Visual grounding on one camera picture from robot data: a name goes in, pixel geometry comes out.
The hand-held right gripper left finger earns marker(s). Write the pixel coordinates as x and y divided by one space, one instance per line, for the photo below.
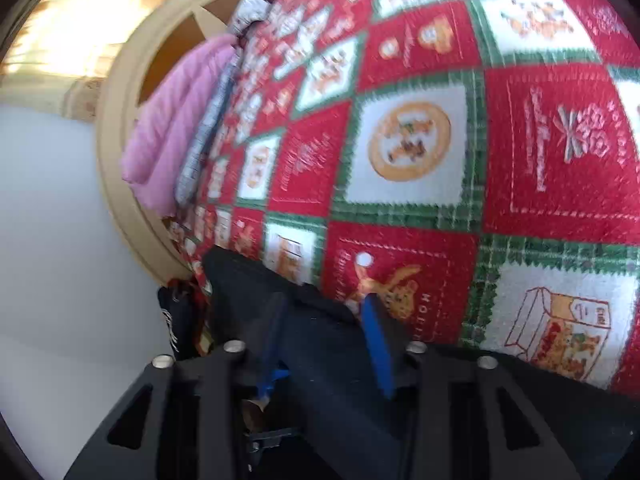
271 340

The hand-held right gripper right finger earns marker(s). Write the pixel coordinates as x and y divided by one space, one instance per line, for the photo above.
377 350

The black pants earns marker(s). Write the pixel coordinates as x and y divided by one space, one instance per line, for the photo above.
325 360

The dark printed cloth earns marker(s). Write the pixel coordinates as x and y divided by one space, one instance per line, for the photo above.
175 317

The grey patterned pillow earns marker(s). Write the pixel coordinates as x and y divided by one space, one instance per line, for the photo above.
207 130

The red printed blanket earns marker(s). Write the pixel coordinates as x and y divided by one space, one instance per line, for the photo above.
420 110

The pink folded quilt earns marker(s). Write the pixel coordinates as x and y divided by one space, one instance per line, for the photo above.
172 115

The beige wooden headboard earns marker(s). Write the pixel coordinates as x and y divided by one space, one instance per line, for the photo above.
117 125

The golden curtain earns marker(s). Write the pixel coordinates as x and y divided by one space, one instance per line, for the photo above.
60 50

